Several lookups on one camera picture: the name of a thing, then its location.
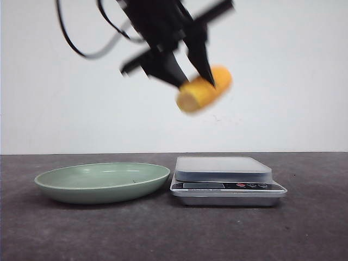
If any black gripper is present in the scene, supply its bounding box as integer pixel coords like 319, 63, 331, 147
120, 1, 234, 88

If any yellow corn cob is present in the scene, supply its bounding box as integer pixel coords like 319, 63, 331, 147
176, 66, 233, 114

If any silver digital kitchen scale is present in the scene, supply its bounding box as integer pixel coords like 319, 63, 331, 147
170, 156, 288, 207

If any light green plate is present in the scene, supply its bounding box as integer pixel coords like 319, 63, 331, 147
34, 162, 171, 204

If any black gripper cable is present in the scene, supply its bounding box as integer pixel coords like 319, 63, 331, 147
55, 0, 145, 60

